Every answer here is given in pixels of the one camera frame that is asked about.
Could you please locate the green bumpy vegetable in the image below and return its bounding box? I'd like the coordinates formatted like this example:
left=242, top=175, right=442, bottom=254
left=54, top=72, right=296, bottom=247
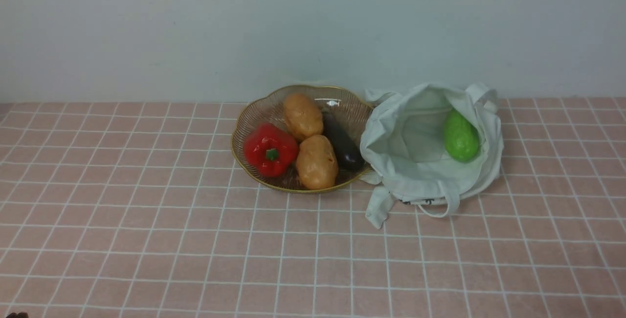
left=444, top=109, right=481, bottom=163

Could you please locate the white cloth tote bag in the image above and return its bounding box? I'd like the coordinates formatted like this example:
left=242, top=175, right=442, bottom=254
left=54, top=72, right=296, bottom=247
left=359, top=83, right=504, bottom=228

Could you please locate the front brown potato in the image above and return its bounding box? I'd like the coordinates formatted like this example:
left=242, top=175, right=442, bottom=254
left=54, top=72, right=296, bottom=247
left=296, top=135, right=338, bottom=189

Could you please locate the brown potato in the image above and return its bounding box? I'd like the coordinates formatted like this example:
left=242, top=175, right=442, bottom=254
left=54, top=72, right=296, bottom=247
left=283, top=93, right=324, bottom=141
left=296, top=135, right=338, bottom=189

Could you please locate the rear brown potato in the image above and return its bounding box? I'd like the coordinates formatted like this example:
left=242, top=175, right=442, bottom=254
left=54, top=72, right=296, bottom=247
left=283, top=93, right=324, bottom=141

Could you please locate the dark purple eggplant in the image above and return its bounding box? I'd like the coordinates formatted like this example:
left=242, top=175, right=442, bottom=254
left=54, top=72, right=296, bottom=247
left=322, top=109, right=365, bottom=172

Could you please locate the red bell pepper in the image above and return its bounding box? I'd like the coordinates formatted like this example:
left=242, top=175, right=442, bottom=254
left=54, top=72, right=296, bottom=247
left=243, top=122, right=299, bottom=178

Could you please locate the gold wire fruit basket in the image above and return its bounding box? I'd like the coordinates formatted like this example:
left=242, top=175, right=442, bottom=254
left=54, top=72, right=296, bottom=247
left=230, top=85, right=374, bottom=195

